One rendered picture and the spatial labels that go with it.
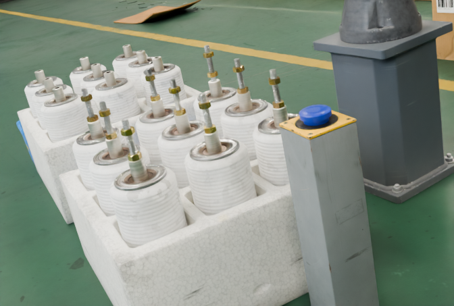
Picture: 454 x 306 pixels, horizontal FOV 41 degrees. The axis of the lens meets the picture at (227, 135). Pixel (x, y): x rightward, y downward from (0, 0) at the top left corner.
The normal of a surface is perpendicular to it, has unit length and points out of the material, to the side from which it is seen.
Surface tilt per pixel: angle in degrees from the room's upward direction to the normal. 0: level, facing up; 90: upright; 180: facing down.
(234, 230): 90
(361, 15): 72
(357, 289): 90
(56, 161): 90
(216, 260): 90
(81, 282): 0
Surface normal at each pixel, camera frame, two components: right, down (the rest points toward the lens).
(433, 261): -0.19, -0.91
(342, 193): 0.44, 0.25
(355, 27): -0.74, 0.09
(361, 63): -0.82, 0.35
